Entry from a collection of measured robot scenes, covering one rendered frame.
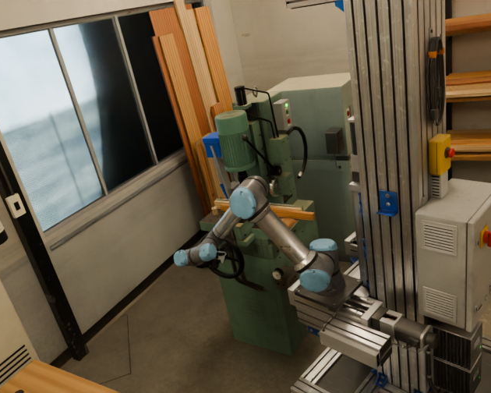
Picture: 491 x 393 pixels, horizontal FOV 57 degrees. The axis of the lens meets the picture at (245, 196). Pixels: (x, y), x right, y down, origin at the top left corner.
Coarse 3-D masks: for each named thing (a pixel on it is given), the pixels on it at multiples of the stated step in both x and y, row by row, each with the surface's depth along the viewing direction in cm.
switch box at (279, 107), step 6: (276, 102) 259; (282, 102) 256; (288, 102) 262; (276, 108) 258; (282, 108) 256; (288, 108) 262; (276, 114) 259; (282, 114) 257; (288, 114) 263; (276, 120) 261; (282, 120) 259; (282, 126) 261; (288, 126) 264
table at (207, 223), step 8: (208, 216) 273; (216, 216) 271; (200, 224) 269; (208, 224) 266; (216, 224) 262; (296, 224) 245; (304, 224) 253; (256, 232) 248; (296, 232) 245; (248, 240) 244
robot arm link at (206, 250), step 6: (204, 240) 207; (210, 240) 206; (198, 246) 203; (204, 246) 200; (210, 246) 200; (216, 246) 207; (192, 252) 203; (198, 252) 200; (204, 252) 199; (210, 252) 199; (216, 252) 203; (192, 258) 202; (198, 258) 201; (204, 258) 200; (210, 258) 199
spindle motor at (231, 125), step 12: (216, 120) 240; (228, 120) 235; (240, 120) 237; (228, 132) 238; (240, 132) 239; (228, 144) 242; (240, 144) 242; (228, 156) 245; (240, 156) 244; (252, 156) 249; (228, 168) 249; (240, 168) 246
